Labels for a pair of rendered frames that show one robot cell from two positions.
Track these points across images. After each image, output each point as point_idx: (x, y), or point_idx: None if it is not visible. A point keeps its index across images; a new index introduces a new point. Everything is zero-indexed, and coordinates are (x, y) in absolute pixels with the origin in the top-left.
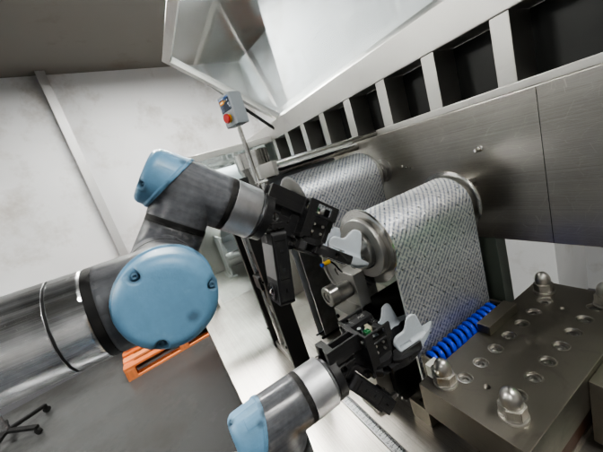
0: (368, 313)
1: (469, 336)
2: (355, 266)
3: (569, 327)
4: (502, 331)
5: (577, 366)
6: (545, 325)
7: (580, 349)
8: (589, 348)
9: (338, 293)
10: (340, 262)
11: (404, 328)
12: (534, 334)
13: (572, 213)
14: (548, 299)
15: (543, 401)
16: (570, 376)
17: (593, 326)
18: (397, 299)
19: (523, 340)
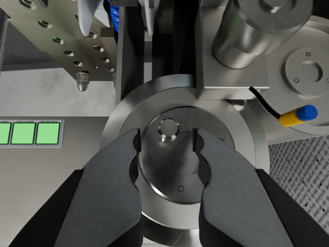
0: (115, 3)
1: (112, 18)
2: (107, 144)
3: (74, 55)
4: (100, 36)
5: (30, 29)
6: (86, 52)
7: (49, 42)
8: (47, 45)
9: (225, 28)
10: (116, 176)
11: (80, 0)
12: (80, 42)
13: (94, 140)
14: (109, 70)
15: None
16: (20, 18)
17: (67, 60)
18: (190, 40)
19: (79, 35)
